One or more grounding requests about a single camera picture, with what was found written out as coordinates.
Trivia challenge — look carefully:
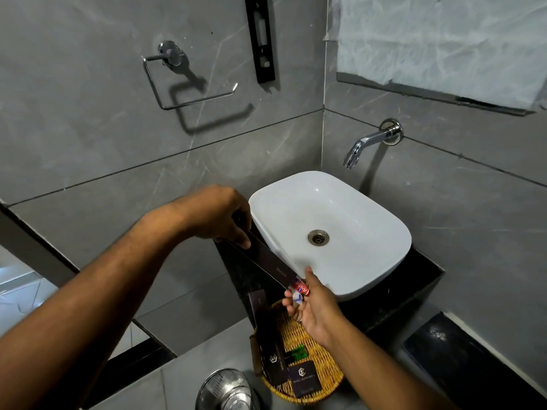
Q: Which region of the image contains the small square dark box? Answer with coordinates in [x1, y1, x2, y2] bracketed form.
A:
[287, 360, 322, 398]

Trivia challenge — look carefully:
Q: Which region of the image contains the black metal wall bracket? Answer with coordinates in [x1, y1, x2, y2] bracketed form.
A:
[244, 0, 276, 84]

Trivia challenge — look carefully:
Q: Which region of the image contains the small red white toothpaste tube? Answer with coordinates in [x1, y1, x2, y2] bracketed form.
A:
[290, 279, 311, 304]

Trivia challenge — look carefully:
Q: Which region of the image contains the white paper sheet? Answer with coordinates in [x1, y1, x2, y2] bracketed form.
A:
[327, 0, 547, 110]

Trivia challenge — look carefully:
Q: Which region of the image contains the steel bowl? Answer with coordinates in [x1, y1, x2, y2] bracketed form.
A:
[196, 368, 258, 410]

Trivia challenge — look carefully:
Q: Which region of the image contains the chrome wall faucet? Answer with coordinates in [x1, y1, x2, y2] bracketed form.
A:
[343, 118, 403, 170]

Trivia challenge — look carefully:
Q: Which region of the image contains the tall dark amenity box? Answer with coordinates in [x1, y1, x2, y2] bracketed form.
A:
[248, 289, 291, 387]

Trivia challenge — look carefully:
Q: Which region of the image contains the person's left hand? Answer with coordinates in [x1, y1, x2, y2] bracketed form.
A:
[172, 185, 253, 250]

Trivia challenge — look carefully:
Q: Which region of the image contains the woven wicker basket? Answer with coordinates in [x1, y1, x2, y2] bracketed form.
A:
[250, 299, 345, 406]

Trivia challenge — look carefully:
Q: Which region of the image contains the person's right hand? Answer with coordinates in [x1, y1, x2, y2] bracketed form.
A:
[281, 266, 348, 341]

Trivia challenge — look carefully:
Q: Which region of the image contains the person's left forearm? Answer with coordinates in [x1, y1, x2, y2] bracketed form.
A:
[0, 204, 189, 410]

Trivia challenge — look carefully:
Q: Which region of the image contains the person's right forearm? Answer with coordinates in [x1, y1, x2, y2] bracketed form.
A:
[325, 316, 456, 410]

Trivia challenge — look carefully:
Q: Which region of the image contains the white ceramic sink basin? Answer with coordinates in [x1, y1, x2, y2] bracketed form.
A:
[249, 171, 413, 302]

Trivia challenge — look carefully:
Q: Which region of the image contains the chrome towel ring holder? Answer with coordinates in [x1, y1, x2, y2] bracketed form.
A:
[142, 41, 238, 111]

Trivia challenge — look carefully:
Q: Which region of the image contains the long dark brown box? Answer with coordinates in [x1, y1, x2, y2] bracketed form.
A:
[216, 224, 298, 292]

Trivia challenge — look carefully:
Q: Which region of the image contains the black mirror frame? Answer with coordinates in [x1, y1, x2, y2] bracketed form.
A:
[336, 72, 529, 117]

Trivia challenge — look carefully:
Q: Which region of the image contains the dark door frame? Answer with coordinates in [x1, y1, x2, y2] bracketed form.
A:
[0, 200, 177, 409]

